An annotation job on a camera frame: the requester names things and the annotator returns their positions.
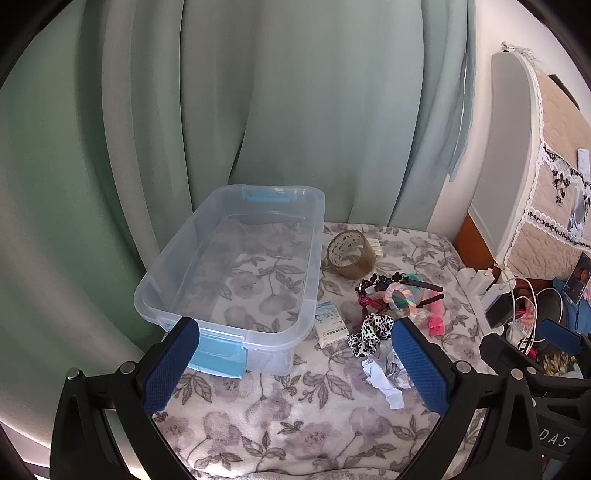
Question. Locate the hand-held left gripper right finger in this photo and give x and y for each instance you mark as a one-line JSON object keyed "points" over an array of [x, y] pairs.
{"points": [[420, 369]]}

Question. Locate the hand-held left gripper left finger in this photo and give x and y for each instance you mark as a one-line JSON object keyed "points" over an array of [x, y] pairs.
{"points": [[171, 369]]}

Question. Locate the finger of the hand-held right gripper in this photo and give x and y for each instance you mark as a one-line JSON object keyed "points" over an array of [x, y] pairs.
{"points": [[558, 336], [508, 351]]}

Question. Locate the white paper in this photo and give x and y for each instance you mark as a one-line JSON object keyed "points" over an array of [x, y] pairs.
{"points": [[383, 374]]}

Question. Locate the pink hair clip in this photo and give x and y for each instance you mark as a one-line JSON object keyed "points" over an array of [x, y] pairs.
{"points": [[435, 325]]}

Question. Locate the leopard print scrunchie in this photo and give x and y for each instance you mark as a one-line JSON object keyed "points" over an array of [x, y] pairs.
{"points": [[369, 332]]}

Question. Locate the black toothed headband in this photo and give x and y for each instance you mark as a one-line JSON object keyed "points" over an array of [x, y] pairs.
{"points": [[434, 287]]}

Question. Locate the red hair claw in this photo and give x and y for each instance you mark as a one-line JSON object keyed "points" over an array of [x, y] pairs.
{"points": [[367, 302]]}

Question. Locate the white blue medicine box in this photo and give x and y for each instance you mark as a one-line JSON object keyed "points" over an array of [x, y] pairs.
{"points": [[330, 323]]}

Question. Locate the clear plastic container blue latches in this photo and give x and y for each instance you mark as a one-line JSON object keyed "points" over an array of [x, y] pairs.
{"points": [[277, 332]]}

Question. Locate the black power adapter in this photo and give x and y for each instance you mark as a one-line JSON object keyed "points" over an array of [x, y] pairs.
{"points": [[497, 313]]}

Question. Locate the white power strip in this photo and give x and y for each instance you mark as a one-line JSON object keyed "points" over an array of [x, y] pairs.
{"points": [[471, 279]]}

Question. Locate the brown packing tape roll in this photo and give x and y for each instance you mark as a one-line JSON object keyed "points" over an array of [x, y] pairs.
{"points": [[364, 264]]}

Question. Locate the grey floral blanket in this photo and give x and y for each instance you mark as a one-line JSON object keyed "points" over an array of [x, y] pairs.
{"points": [[286, 415]]}

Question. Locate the white headboard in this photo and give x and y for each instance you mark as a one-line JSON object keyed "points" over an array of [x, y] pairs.
{"points": [[508, 161]]}

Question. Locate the quilted lace-trimmed cover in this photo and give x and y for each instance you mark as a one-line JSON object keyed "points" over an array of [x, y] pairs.
{"points": [[554, 138]]}

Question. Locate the green curtain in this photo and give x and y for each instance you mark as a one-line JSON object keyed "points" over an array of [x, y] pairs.
{"points": [[277, 115]]}

